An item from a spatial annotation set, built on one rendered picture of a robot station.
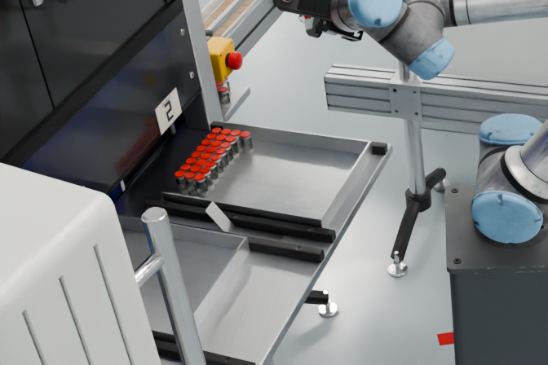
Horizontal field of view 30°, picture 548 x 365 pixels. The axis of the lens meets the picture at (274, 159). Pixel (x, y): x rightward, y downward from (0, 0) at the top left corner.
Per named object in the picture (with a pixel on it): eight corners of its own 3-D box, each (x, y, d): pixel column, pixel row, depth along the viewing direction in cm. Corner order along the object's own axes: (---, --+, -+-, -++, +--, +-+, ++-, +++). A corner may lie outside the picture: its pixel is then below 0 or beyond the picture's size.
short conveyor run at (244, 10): (191, 127, 232) (177, 67, 224) (133, 119, 239) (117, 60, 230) (307, -8, 281) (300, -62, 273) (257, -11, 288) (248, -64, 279)
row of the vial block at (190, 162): (177, 194, 205) (172, 175, 202) (218, 144, 217) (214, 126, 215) (186, 195, 204) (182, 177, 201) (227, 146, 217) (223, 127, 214)
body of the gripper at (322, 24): (350, 43, 184) (372, 40, 172) (306, 28, 182) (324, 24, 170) (362, 2, 184) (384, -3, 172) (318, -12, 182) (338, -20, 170)
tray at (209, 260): (18, 312, 182) (12, 297, 180) (95, 223, 201) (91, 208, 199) (182, 351, 168) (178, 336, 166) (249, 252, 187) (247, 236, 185)
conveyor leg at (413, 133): (400, 214, 318) (379, -9, 275) (409, 197, 325) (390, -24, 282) (428, 218, 315) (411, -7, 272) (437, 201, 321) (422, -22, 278)
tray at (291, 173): (165, 206, 202) (161, 192, 200) (225, 134, 221) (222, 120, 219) (323, 235, 188) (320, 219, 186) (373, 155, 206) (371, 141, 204)
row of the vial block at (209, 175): (196, 197, 203) (192, 178, 200) (236, 147, 216) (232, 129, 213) (205, 199, 202) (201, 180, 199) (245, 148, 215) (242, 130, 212)
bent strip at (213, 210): (209, 235, 193) (204, 210, 189) (217, 225, 195) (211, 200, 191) (278, 246, 187) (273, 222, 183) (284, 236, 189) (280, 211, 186)
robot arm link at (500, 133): (546, 163, 194) (546, 103, 186) (545, 207, 184) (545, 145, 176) (482, 162, 197) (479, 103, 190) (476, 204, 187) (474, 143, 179)
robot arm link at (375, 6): (388, 40, 157) (346, 5, 155) (365, 44, 167) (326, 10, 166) (418, 0, 157) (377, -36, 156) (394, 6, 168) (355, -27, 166)
